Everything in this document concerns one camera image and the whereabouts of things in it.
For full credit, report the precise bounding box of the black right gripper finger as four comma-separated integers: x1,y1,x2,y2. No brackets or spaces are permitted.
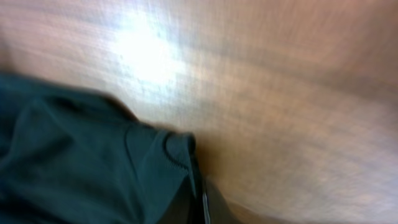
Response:
202,179,243,224

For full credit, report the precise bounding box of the black t-shirt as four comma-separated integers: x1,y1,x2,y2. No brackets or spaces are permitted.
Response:
1,74,205,223

